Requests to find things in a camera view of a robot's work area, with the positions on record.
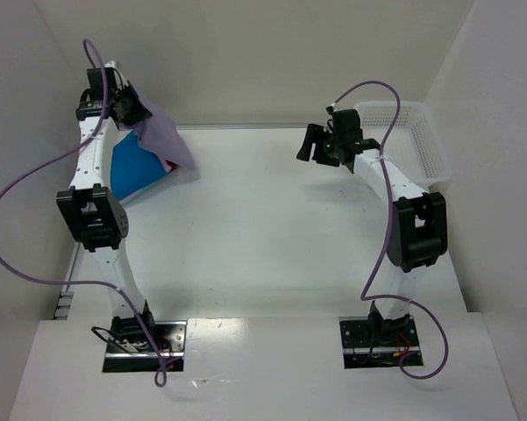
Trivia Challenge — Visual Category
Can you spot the purple polo shirt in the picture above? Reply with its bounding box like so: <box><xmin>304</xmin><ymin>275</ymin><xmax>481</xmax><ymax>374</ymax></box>
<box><xmin>132</xmin><ymin>95</ymin><xmax>196</xmax><ymax>169</ymax></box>

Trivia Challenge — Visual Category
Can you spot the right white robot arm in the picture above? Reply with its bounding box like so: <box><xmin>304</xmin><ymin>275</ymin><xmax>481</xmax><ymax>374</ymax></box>
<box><xmin>296</xmin><ymin>107</ymin><xmax>448</xmax><ymax>345</ymax></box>

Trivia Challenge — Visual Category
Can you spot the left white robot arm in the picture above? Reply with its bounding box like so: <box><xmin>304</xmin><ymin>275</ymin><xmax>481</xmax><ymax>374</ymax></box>
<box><xmin>56</xmin><ymin>61</ymin><xmax>154</xmax><ymax>352</ymax></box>

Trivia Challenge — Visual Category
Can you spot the blue folded shirt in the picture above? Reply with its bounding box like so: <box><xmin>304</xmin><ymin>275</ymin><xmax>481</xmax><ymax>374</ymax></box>
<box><xmin>110</xmin><ymin>132</ymin><xmax>162</xmax><ymax>202</ymax></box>

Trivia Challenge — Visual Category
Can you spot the white plastic basket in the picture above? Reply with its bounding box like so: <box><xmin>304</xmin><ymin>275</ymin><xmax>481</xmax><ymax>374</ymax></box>
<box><xmin>355</xmin><ymin>101</ymin><xmax>452</xmax><ymax>189</ymax></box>

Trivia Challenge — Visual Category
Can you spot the pink folded shirt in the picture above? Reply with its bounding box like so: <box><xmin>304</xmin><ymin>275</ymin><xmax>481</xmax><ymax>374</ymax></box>
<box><xmin>120</xmin><ymin>161</ymin><xmax>170</xmax><ymax>206</ymax></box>

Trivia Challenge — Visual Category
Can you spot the red folded shirt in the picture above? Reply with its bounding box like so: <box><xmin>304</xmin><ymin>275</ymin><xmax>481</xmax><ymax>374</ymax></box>
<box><xmin>165</xmin><ymin>161</ymin><xmax>179</xmax><ymax>173</ymax></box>

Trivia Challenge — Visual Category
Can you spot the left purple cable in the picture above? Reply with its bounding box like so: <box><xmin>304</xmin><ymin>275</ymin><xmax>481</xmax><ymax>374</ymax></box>
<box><xmin>0</xmin><ymin>38</ymin><xmax>176</xmax><ymax>387</ymax></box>

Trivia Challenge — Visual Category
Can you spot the purple cable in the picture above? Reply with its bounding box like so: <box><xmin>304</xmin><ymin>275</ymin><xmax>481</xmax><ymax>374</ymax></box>
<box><xmin>331</xmin><ymin>80</ymin><xmax>449</xmax><ymax>379</ymax></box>
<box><xmin>0</xmin><ymin>38</ymin><xmax>176</xmax><ymax>387</ymax></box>

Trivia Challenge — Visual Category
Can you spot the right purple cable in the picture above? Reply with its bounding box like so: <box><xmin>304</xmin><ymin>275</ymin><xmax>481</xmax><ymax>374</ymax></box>
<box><xmin>331</xmin><ymin>80</ymin><xmax>449</xmax><ymax>379</ymax></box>

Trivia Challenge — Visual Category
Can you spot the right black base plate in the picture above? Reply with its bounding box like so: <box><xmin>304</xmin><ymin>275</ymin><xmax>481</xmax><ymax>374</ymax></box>
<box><xmin>339</xmin><ymin>318</ymin><xmax>424</xmax><ymax>369</ymax></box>

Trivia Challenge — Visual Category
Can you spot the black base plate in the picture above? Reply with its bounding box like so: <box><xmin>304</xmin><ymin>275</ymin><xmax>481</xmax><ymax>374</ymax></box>
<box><xmin>339</xmin><ymin>318</ymin><xmax>424</xmax><ymax>369</ymax></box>
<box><xmin>91</xmin><ymin>321</ymin><xmax>187</xmax><ymax>374</ymax></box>

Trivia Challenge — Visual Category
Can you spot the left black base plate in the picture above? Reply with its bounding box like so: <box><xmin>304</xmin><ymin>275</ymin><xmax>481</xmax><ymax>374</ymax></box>
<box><xmin>91</xmin><ymin>321</ymin><xmax>187</xmax><ymax>374</ymax></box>

